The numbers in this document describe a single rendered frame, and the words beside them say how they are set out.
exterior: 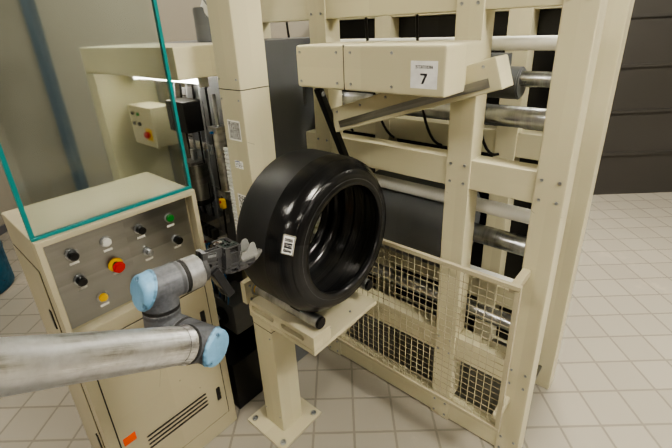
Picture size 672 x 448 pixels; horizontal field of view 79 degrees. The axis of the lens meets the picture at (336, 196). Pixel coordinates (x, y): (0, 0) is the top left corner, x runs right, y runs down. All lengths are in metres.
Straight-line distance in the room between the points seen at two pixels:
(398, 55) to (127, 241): 1.16
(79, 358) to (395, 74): 1.07
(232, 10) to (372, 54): 0.47
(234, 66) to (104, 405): 1.34
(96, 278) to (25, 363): 0.93
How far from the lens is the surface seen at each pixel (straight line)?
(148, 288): 1.08
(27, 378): 0.81
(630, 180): 5.51
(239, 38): 1.47
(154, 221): 1.72
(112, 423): 1.99
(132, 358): 0.91
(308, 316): 1.49
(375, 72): 1.39
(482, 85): 1.36
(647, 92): 5.27
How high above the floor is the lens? 1.84
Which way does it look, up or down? 23 degrees down
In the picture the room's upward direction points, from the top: 3 degrees counter-clockwise
